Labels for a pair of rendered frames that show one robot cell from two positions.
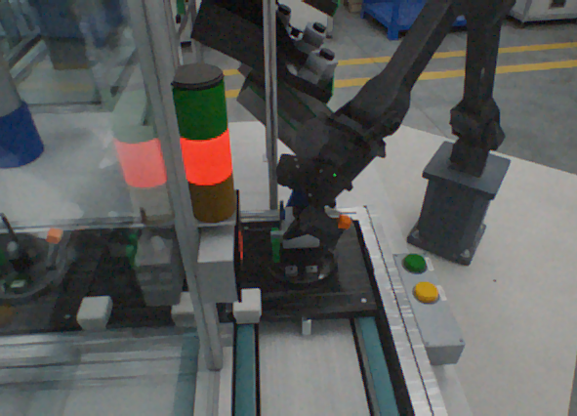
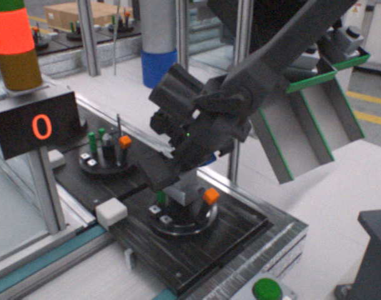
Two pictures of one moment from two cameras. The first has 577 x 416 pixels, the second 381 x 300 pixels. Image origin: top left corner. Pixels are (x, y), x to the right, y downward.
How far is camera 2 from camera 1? 0.52 m
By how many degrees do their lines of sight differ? 41
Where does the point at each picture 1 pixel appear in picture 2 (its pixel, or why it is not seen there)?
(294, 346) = (116, 269)
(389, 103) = (235, 74)
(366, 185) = not seen: hidden behind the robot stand
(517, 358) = not seen: outside the picture
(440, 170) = not seen: outside the picture
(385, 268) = (240, 274)
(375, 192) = (361, 232)
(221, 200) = (5, 70)
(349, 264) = (210, 244)
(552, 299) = not seen: outside the picture
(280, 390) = (70, 284)
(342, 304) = (161, 263)
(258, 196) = (253, 174)
